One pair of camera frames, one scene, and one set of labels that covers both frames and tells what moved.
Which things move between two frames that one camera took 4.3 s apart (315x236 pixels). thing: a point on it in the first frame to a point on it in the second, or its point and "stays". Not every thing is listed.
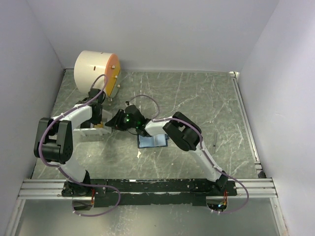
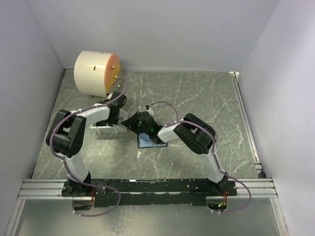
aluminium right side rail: [267, 185] stays
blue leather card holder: [161, 140] stays
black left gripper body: [97, 118] to [114, 120]
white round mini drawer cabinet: [89, 64] stays
